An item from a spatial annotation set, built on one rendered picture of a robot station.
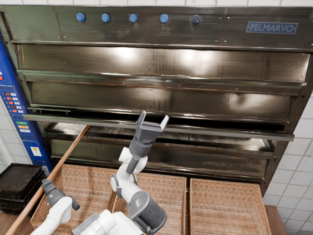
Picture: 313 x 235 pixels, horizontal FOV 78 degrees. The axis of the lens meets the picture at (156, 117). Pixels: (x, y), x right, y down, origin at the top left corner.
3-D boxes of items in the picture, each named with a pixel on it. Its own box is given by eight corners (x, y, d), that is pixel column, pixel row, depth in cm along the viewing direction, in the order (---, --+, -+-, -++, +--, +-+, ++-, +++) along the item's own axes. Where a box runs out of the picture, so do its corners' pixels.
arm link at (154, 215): (153, 201, 97) (168, 214, 86) (140, 216, 94) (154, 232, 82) (139, 187, 93) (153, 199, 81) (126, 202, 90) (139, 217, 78)
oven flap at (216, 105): (34, 104, 148) (31, 78, 143) (286, 123, 127) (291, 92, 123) (30, 105, 143) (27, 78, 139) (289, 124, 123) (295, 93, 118)
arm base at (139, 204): (157, 205, 96) (171, 216, 87) (139, 229, 91) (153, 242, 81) (139, 187, 90) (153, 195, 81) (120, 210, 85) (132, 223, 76)
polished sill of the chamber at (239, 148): (50, 131, 170) (49, 127, 167) (268, 150, 149) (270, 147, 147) (46, 135, 164) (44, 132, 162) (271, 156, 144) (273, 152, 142)
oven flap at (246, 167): (53, 155, 176) (52, 134, 171) (263, 177, 155) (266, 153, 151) (50, 157, 171) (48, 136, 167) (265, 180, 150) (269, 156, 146)
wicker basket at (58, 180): (66, 182, 192) (59, 162, 178) (122, 189, 186) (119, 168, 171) (34, 233, 152) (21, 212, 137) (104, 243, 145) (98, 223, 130)
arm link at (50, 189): (36, 186, 108) (45, 199, 101) (53, 176, 114) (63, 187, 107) (43, 200, 115) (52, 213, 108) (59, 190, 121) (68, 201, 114)
